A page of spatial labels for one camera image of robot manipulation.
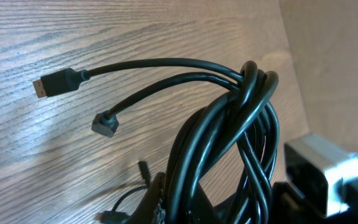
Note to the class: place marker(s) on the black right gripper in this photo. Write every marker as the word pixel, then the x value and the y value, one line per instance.
pixel 283 204

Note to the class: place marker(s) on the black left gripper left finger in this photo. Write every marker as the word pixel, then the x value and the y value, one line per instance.
pixel 151 208

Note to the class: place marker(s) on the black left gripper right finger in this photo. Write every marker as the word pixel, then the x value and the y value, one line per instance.
pixel 202 211

